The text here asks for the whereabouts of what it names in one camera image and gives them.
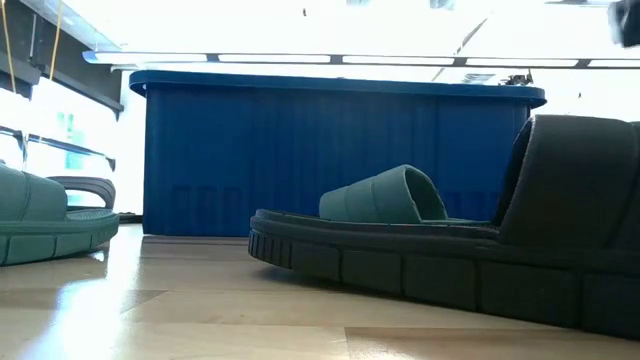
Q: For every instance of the green rubber slide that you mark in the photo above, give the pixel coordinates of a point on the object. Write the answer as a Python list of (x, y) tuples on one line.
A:
[(380, 197), (50, 240)]

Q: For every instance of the blue plastic bin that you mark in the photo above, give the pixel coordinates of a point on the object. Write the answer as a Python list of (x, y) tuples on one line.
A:
[(250, 150)]

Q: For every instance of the small dark ceiling fixture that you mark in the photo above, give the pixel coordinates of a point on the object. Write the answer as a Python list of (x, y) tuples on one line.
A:
[(517, 80)]

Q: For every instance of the ceiling air vent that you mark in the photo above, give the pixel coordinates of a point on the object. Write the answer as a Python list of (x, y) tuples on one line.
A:
[(478, 78)]

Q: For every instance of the long ceiling light strip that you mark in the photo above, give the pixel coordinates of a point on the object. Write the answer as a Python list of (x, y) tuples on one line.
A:
[(270, 58)]

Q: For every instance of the dark overhead steel beam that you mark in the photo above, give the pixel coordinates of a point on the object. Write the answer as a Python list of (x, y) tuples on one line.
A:
[(80, 80)]

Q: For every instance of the dark metal railing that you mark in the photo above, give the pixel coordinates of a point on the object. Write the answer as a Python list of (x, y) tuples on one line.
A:
[(65, 146)]

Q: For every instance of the black aluminium table frame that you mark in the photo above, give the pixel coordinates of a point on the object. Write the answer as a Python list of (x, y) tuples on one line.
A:
[(131, 218)]

